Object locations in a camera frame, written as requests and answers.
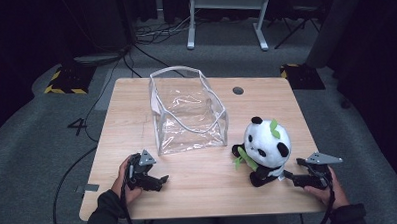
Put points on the grey tape piece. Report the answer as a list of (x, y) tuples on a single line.
[(90, 187)]

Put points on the person's right hand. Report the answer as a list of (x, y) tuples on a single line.
[(336, 195)]

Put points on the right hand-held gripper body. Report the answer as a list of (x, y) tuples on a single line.
[(323, 158)]

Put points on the panda plush toy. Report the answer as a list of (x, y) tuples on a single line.
[(267, 146)]

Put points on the dark round table grommet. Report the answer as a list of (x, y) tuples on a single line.
[(238, 90)]

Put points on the clear plastic bag white trim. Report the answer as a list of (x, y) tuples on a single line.
[(186, 92)]

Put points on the white metal desk frame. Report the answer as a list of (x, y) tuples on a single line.
[(226, 1)]

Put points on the black yellow striped floor plate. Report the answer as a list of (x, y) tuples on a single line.
[(303, 76), (70, 81)]

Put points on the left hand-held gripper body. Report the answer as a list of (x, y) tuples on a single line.
[(145, 159)]

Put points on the person's left hand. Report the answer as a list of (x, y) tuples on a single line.
[(120, 186)]

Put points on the grey curtain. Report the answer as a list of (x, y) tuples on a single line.
[(333, 27)]

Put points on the black tripod stand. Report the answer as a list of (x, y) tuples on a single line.
[(295, 27)]

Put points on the grey flat stand base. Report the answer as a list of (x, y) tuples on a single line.
[(96, 59)]

